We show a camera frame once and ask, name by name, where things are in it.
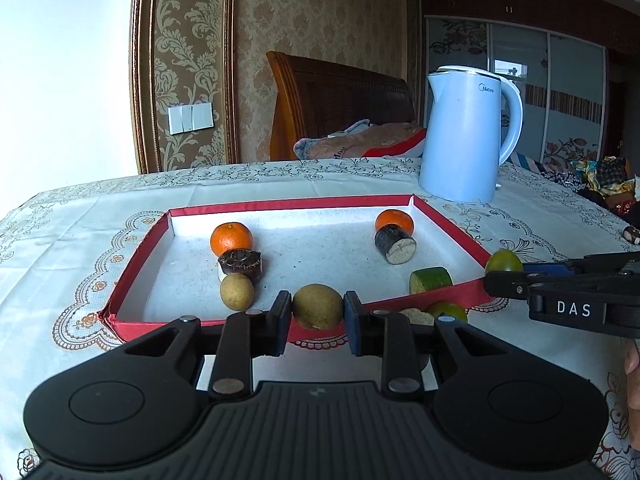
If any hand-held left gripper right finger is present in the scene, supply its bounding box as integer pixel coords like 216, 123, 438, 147
343, 290, 508, 401

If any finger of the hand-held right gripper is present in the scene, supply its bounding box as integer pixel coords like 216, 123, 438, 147
520, 251, 640, 277
482, 270, 547, 305

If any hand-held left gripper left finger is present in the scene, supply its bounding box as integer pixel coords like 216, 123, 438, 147
122, 290, 293, 401

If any green tangerine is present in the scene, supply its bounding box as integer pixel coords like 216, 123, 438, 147
485, 249, 524, 276
426, 301, 468, 323

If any tan round fruit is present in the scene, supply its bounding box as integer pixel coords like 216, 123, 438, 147
292, 283, 345, 331
220, 273, 255, 312

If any round dark sugarcane piece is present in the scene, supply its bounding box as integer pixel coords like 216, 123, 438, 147
217, 249, 263, 283

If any green cucumber piece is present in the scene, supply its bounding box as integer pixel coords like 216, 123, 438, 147
409, 266, 453, 296

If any red cardboard tray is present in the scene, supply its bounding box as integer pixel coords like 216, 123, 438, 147
97, 193, 496, 343

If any pale slice piece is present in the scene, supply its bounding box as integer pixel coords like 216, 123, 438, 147
398, 307, 436, 327

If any orange tangerine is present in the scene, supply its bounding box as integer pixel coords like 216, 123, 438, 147
375, 209, 415, 236
210, 222, 254, 257

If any colourful clothes pile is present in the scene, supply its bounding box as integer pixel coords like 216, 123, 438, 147
575, 156, 640, 221

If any light blue electric kettle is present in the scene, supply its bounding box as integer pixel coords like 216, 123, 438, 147
418, 65, 524, 205

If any patterned pillow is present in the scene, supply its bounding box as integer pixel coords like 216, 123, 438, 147
292, 119, 428, 161

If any floral glass wardrobe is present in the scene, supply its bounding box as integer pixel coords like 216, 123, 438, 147
424, 14, 608, 166

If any wooden headboard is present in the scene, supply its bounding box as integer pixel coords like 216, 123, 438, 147
266, 51, 418, 161

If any white wall light switch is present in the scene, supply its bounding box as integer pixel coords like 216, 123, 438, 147
168, 102, 214, 135

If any wooden wall moulding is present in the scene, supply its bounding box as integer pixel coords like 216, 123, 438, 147
131, 0, 240, 175

